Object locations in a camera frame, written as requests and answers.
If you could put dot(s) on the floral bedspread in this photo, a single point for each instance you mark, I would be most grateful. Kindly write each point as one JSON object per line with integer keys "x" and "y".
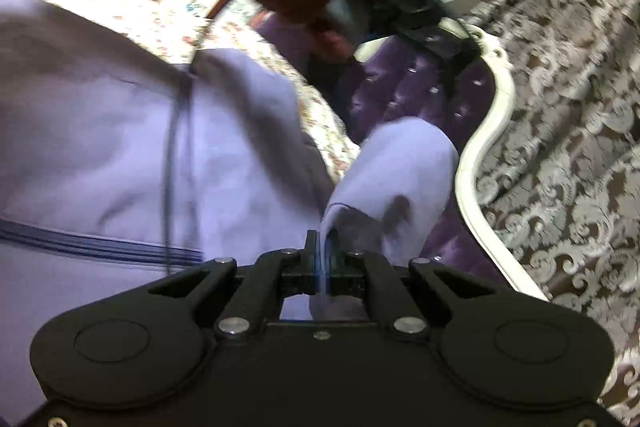
{"x": 150, "y": 22}

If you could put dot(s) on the person's left hand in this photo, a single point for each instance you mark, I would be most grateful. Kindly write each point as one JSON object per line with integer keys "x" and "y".
{"x": 310, "y": 2}

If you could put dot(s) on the brown silver damask curtain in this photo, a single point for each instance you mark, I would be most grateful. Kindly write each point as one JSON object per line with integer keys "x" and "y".
{"x": 575, "y": 107}

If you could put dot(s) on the purple hooded zip jacket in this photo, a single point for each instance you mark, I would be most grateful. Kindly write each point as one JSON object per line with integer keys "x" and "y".
{"x": 100, "y": 132}

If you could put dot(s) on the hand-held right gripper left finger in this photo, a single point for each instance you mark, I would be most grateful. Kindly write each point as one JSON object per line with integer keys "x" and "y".
{"x": 316, "y": 264}

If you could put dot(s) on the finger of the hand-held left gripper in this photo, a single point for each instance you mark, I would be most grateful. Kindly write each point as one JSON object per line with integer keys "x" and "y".
{"x": 450, "y": 42}

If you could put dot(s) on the purple tufted headboard white frame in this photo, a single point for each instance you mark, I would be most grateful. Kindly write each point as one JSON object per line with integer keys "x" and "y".
{"x": 400, "y": 92}

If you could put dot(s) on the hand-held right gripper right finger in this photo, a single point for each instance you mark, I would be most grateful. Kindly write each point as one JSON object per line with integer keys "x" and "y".
{"x": 331, "y": 267}

